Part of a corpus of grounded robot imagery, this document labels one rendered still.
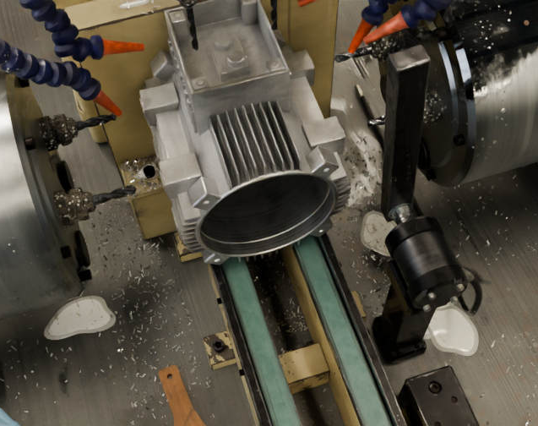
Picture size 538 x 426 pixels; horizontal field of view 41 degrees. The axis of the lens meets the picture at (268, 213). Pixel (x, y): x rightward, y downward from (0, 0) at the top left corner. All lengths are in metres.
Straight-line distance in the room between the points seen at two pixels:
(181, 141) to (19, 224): 0.19
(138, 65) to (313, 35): 0.21
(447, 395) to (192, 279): 0.36
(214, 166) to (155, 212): 0.25
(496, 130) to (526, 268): 0.31
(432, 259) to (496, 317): 0.28
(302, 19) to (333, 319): 0.34
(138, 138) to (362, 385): 0.41
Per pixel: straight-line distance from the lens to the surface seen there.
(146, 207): 0.95
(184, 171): 0.74
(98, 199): 0.75
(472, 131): 0.77
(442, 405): 0.87
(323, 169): 0.73
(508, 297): 1.01
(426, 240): 0.74
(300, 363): 0.88
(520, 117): 0.79
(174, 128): 0.79
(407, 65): 0.59
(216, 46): 0.77
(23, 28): 1.33
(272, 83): 0.73
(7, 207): 0.69
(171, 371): 0.93
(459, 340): 0.97
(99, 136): 1.11
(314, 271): 0.85
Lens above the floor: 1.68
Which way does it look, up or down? 59 degrees down
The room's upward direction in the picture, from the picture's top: 3 degrees counter-clockwise
